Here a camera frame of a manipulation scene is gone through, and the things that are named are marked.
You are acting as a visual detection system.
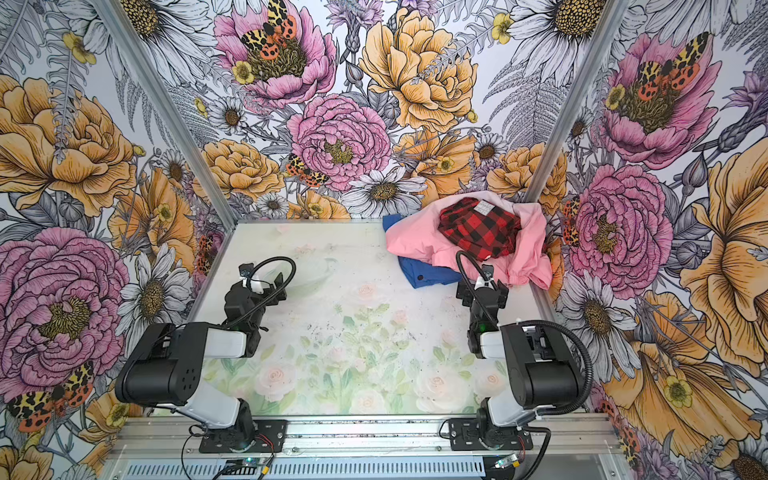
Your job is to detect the blue cloth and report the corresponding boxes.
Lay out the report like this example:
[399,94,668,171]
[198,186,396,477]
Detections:
[382,214,464,290]

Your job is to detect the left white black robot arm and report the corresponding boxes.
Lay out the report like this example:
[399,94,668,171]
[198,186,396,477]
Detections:
[115,256,296,453]

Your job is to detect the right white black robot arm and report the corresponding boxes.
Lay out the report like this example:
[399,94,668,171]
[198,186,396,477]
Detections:
[451,269,594,450]

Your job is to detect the red black plaid cloth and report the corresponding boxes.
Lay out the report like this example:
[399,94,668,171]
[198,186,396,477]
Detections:
[437,197,522,260]

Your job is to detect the pink cloth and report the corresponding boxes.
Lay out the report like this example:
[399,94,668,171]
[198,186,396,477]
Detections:
[386,191,553,290]

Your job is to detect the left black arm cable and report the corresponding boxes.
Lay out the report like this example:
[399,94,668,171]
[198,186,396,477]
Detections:
[219,256,298,330]

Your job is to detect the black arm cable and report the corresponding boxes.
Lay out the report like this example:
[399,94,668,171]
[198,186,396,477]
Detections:
[219,256,298,330]
[454,250,595,416]

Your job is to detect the left aluminium corner post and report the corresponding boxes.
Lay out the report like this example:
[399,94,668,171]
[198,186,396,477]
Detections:
[94,1,238,233]

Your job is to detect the aluminium corner post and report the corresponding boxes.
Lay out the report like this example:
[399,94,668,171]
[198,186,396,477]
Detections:
[94,1,238,233]
[523,0,630,203]

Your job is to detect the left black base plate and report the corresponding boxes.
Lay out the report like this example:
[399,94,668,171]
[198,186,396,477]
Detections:
[199,419,288,454]

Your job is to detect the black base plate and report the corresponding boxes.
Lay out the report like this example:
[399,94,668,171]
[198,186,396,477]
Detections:
[199,419,288,454]
[441,417,533,451]

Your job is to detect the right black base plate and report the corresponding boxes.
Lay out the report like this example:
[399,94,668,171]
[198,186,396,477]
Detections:
[441,417,533,451]

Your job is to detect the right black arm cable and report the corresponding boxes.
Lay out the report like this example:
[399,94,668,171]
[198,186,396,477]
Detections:
[454,250,595,416]

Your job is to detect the aluminium front rail frame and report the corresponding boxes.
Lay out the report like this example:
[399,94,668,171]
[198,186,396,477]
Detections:
[101,413,632,479]

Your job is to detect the white vented cable duct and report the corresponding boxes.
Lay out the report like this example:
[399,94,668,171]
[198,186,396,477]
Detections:
[113,456,486,479]

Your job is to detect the right aluminium corner post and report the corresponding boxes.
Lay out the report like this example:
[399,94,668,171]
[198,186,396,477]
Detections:
[523,0,630,203]

